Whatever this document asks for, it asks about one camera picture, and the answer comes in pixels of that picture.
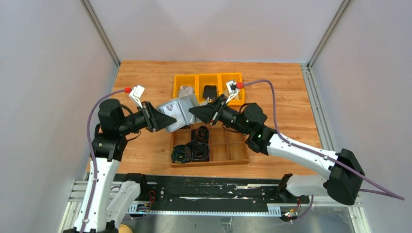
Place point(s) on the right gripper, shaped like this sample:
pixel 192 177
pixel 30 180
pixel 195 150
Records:
pixel 210 111

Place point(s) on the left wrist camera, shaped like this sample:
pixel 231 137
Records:
pixel 135 93

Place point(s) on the white credit card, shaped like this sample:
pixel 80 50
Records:
pixel 171 109

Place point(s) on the rolled tie middle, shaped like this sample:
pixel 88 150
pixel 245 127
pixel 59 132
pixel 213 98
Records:
pixel 200 134

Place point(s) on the white cards in bin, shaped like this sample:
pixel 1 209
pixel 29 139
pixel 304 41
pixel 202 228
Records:
pixel 185 91

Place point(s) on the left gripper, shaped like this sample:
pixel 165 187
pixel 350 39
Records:
pixel 155 120

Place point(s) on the rolled tie bottom left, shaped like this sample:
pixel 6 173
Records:
pixel 178 155

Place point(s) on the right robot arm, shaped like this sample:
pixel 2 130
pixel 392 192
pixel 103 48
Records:
pixel 338 174

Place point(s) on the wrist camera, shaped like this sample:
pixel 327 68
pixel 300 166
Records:
pixel 233 82
pixel 135 93

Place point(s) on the rolled tie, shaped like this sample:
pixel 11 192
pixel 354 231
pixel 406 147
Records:
pixel 197 151
pixel 200 134
pixel 178 155

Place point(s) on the rolled tie bottom centre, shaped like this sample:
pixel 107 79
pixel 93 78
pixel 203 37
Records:
pixel 197 151

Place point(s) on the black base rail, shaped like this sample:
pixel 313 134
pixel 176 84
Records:
pixel 214 194

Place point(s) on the wooden compartment tray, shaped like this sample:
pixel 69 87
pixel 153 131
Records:
pixel 226 146

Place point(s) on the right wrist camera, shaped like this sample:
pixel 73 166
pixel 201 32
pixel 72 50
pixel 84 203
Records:
pixel 233 82

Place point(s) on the yellow three-bin tray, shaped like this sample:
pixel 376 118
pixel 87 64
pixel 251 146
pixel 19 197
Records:
pixel 198 81

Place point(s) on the grey card holder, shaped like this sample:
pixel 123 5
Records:
pixel 185 118

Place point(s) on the black card wallet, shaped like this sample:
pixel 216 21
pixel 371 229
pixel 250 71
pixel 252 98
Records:
pixel 210 92

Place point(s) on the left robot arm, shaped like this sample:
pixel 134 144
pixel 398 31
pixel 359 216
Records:
pixel 98 213

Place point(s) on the beige cards in bin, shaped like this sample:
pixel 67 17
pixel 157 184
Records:
pixel 232 92

